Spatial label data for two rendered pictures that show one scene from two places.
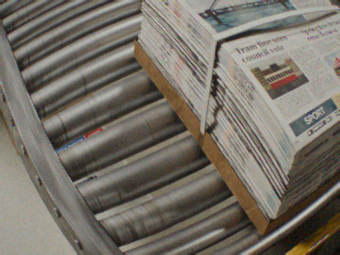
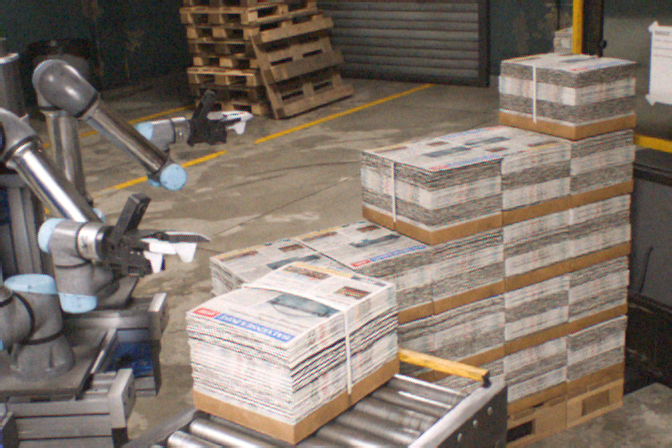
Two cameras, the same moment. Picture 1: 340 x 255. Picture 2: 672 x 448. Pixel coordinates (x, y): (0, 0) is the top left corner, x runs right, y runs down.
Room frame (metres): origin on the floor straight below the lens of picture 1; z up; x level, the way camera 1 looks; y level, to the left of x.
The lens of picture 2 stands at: (1.11, 1.75, 1.82)
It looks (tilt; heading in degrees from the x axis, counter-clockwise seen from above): 18 degrees down; 255
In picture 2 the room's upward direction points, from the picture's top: 3 degrees counter-clockwise
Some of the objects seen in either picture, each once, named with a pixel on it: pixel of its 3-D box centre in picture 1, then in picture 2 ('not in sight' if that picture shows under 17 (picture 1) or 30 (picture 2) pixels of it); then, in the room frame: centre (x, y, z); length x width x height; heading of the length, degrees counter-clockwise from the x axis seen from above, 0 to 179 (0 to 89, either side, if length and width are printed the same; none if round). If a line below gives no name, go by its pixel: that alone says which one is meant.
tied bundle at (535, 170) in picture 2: not in sight; (500, 173); (-0.29, -1.15, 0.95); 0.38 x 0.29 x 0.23; 104
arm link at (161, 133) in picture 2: not in sight; (154, 135); (0.85, -1.12, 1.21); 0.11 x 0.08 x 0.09; 9
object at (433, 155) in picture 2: not in sight; (431, 154); (-0.01, -1.06, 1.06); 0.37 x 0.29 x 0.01; 106
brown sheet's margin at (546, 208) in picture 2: not in sight; (500, 197); (-0.29, -1.15, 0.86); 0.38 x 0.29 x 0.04; 104
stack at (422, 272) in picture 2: not in sight; (401, 349); (0.12, -1.04, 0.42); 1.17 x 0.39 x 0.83; 15
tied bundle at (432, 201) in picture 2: not in sight; (429, 189); (0.00, -1.07, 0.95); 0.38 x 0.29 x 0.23; 106
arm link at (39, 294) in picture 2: not in sight; (31, 304); (1.23, -0.47, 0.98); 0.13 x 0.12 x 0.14; 47
